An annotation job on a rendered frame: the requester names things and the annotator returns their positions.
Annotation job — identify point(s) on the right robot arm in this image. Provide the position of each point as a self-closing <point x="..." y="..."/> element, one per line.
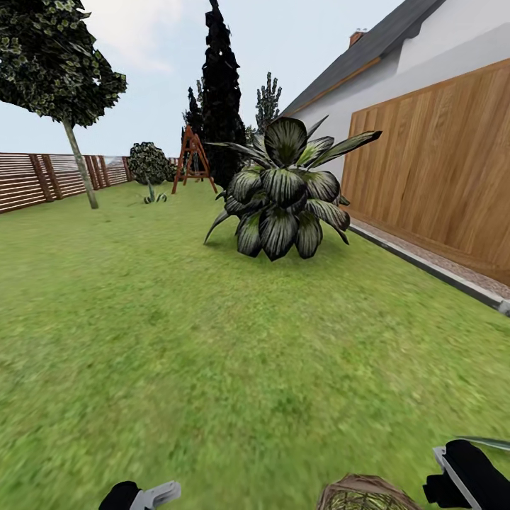
<point x="468" y="479"/>

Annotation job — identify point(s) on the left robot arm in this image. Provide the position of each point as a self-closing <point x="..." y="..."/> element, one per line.
<point x="126" y="496"/>

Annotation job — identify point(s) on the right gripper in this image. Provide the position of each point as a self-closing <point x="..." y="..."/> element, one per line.
<point x="438" y="489"/>

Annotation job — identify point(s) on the wicker basket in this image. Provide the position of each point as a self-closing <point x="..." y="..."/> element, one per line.
<point x="367" y="485"/>

